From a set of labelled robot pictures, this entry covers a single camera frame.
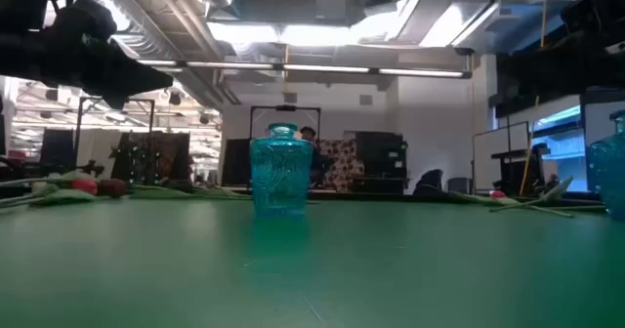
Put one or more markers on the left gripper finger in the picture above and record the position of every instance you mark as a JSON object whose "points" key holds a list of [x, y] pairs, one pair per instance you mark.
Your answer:
{"points": [[141, 81], [132, 59]]}

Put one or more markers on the red tulips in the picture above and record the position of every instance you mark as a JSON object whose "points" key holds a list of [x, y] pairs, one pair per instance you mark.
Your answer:
{"points": [[84, 186]]}

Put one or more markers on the bright red artificial tulip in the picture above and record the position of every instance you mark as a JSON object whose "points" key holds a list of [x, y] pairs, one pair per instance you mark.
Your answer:
{"points": [[498, 193]]}

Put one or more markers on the blue embossed glass vase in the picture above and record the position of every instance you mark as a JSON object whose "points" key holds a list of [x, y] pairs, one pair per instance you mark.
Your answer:
{"points": [[608, 172], [280, 172]]}

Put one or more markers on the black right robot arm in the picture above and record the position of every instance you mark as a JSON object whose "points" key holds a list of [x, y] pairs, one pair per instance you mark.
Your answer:
{"points": [[595, 11]]}

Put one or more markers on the long ceiling light tube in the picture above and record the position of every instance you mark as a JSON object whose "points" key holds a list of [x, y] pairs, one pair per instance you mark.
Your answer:
{"points": [[324, 68], [158, 62], [229, 65], [420, 72]]}

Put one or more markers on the black hanging spotlight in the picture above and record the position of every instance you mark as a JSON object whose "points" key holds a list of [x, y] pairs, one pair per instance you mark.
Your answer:
{"points": [[51, 95], [204, 119], [175, 98]]}

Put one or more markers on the dark patterned divider panel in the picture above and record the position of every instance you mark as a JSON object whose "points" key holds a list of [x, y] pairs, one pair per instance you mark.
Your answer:
{"points": [[166, 154]]}

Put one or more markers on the plain black divider panel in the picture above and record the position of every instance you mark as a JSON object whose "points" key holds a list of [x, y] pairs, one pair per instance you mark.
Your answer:
{"points": [[237, 162]]}

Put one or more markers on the person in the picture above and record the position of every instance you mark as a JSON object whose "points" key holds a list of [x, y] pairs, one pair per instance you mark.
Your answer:
{"points": [[308, 133]]}

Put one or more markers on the red floral divider panel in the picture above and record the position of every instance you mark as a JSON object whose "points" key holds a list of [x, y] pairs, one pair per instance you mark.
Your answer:
{"points": [[344, 164]]}

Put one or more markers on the black cabinet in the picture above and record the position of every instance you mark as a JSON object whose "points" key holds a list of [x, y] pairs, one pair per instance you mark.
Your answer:
{"points": [[383, 159]]}

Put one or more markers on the green table mat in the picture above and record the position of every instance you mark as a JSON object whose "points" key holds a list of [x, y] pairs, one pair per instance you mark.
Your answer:
{"points": [[312, 269]]}

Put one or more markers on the black office chair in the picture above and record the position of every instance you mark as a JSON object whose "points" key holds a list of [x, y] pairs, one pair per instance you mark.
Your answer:
{"points": [[429, 181]]}

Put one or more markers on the grey waste bin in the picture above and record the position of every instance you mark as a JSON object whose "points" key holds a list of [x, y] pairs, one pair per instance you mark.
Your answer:
{"points": [[459, 186]]}

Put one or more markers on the black-framed whiteboard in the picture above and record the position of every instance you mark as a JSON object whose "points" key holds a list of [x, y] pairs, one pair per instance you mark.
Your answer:
{"points": [[498, 152]]}

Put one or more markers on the black standing desk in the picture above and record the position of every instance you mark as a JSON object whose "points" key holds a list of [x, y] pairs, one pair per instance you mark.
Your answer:
{"points": [[512, 172]]}

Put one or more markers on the silver round air duct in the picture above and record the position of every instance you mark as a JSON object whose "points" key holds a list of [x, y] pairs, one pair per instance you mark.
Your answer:
{"points": [[146, 35]]}

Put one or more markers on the grey wall vent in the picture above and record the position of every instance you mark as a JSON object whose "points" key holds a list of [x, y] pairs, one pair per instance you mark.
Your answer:
{"points": [[366, 99], [290, 97]]}

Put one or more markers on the black metal gantry frame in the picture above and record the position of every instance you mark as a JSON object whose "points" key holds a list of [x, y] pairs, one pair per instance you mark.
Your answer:
{"points": [[307, 108]]}

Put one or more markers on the silver rectangular air duct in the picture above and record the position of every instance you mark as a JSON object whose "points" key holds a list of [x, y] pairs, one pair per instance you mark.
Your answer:
{"points": [[488, 30]]}

